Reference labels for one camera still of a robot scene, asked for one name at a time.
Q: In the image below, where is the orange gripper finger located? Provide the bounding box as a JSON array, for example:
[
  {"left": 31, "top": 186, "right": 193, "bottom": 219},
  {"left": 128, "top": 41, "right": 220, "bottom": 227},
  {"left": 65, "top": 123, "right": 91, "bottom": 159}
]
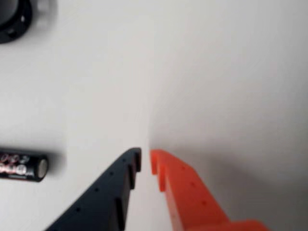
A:
[{"left": 150, "top": 149, "right": 268, "bottom": 231}]

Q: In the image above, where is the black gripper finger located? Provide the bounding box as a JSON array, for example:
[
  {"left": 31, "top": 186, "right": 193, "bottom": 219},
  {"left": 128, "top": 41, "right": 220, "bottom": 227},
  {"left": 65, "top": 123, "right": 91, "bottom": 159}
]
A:
[{"left": 44, "top": 147, "right": 142, "bottom": 231}]

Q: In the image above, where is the black AA battery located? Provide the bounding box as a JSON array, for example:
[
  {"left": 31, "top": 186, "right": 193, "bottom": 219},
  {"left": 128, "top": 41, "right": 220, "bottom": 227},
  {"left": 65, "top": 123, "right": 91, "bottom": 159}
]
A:
[{"left": 0, "top": 150, "right": 49, "bottom": 183}]

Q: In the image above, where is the black plastic ring clamp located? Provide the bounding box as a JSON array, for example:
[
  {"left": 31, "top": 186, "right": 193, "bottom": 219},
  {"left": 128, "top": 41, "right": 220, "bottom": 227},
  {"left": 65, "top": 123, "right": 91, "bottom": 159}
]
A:
[{"left": 0, "top": 0, "right": 33, "bottom": 44}]

